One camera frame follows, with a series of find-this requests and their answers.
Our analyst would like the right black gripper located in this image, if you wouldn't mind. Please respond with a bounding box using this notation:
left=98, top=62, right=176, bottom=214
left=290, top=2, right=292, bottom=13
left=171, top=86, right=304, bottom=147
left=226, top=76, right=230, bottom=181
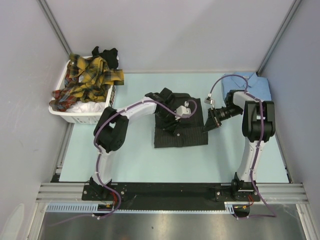
left=202, top=105, right=242, bottom=133

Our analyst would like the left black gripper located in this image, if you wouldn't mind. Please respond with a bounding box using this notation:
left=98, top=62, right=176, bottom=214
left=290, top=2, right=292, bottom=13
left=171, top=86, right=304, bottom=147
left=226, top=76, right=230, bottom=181
left=154, top=107, right=181, bottom=135

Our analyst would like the dark pinstriped long sleeve shirt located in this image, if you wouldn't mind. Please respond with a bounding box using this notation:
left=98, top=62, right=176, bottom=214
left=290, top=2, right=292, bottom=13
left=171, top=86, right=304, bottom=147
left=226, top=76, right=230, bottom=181
left=154, top=93, right=209, bottom=148

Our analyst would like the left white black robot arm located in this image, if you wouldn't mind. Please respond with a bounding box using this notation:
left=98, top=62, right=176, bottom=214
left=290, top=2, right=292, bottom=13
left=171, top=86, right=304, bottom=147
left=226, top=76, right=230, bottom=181
left=89, top=88, right=191, bottom=200

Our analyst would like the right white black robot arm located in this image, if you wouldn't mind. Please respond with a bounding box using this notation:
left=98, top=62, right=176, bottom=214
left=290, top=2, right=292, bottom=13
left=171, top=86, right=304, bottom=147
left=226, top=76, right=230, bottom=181
left=203, top=90, right=276, bottom=201

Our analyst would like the folded light blue shirt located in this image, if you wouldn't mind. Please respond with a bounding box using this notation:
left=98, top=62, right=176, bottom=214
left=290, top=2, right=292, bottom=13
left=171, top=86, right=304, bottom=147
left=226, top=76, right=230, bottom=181
left=221, top=72, right=272, bottom=101

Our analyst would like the black garment in basket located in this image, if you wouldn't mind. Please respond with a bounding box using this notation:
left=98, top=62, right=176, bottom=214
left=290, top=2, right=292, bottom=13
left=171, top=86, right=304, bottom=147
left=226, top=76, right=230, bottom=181
left=91, top=46, right=119, bottom=69

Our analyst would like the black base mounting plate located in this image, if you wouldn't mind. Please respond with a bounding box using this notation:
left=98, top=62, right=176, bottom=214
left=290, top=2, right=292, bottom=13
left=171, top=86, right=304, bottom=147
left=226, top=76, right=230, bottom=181
left=51, top=176, right=262, bottom=218

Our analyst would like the yellow plaid flannel shirt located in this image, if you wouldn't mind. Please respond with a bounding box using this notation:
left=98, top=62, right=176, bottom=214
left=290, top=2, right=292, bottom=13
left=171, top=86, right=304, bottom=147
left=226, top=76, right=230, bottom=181
left=49, top=53, right=125, bottom=112

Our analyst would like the white garment in basket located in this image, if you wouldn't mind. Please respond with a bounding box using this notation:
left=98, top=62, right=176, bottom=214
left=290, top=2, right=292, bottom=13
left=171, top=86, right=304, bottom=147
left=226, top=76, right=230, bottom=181
left=66, top=101, right=106, bottom=113

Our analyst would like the white plastic laundry basket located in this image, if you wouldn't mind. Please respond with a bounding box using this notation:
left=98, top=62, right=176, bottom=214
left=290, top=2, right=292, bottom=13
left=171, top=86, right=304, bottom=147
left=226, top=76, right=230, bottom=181
left=48, top=53, right=124, bottom=124

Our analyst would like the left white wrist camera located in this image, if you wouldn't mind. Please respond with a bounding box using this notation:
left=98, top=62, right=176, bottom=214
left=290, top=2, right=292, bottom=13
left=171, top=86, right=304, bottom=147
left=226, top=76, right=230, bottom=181
left=175, top=101, right=192, bottom=120

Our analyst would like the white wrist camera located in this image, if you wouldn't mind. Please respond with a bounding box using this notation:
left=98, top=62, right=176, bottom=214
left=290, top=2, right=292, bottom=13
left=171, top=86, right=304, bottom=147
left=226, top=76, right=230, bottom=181
left=175, top=101, right=192, bottom=120
left=204, top=93, right=215, bottom=108

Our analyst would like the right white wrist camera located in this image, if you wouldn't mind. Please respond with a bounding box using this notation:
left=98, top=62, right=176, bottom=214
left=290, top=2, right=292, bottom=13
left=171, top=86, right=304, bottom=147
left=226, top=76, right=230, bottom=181
left=204, top=93, right=215, bottom=108

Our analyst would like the right aluminium corner post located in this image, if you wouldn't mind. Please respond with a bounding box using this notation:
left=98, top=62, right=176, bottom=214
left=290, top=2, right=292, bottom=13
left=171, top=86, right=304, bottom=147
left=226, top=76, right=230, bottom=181
left=256, top=0, right=304, bottom=76

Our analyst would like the aluminium corner post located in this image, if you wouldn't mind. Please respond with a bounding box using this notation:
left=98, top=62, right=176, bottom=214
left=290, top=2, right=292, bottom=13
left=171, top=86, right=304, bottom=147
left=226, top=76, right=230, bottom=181
left=36, top=0, right=72, bottom=57
left=256, top=0, right=304, bottom=76

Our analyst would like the light blue slotted cable duct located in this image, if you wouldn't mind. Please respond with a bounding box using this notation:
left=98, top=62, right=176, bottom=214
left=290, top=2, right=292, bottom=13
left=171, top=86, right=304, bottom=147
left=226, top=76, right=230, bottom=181
left=46, top=203, right=234, bottom=214

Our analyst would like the aluminium frame rail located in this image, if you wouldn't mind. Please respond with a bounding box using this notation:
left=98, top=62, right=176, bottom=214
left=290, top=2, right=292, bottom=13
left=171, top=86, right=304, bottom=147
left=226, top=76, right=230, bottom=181
left=36, top=182, right=309, bottom=204

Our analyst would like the left aluminium corner post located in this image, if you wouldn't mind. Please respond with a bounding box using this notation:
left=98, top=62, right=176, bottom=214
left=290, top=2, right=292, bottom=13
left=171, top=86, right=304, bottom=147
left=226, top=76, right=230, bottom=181
left=36, top=0, right=72, bottom=57

